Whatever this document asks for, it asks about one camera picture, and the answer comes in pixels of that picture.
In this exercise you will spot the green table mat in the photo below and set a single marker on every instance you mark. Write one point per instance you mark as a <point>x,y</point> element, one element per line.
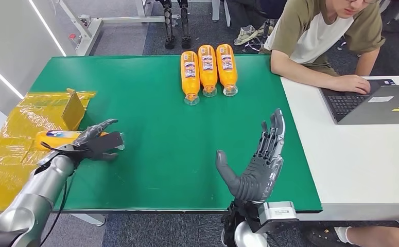
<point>158,136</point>

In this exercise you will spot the grey laptop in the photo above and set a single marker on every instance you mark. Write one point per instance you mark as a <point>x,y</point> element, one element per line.
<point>373,104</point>

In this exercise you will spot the pale sneaker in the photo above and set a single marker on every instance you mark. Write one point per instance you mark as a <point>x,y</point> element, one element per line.
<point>245,35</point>
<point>265,29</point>

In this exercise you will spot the black shoe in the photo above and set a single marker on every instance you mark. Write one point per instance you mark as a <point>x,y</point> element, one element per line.
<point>322,237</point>

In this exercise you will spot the orange juice bottle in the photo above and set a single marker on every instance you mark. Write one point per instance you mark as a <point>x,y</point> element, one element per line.
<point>56,138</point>
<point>227,70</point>
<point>190,75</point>
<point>207,71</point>

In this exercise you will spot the yellow plastic wrapped box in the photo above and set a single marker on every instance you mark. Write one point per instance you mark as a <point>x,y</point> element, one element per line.
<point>8,170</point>

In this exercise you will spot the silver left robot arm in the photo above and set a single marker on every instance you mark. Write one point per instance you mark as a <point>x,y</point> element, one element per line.
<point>32,204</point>

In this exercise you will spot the person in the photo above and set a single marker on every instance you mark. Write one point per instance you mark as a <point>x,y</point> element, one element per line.
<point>313,35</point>

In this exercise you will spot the red button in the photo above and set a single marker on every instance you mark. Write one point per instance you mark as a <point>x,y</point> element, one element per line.
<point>72,36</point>

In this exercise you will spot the white metal frame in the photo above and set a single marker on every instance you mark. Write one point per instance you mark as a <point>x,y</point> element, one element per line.
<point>88,34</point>

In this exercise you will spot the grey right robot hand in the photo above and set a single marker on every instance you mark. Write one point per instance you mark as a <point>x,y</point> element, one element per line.
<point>257,177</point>

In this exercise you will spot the black office chair base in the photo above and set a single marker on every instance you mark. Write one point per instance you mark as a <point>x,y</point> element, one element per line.
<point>258,43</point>

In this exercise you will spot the black robot stand leg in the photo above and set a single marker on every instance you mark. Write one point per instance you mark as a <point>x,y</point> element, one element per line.
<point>185,30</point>
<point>169,30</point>

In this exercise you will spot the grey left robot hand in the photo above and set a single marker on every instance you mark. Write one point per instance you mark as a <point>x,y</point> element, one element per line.
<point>93,131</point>

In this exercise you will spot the person's right forearm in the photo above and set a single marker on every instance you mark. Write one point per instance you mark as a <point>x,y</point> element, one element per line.
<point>301,71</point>

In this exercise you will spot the person's right hand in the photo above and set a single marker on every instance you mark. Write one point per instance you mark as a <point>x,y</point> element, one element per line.
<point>352,84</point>

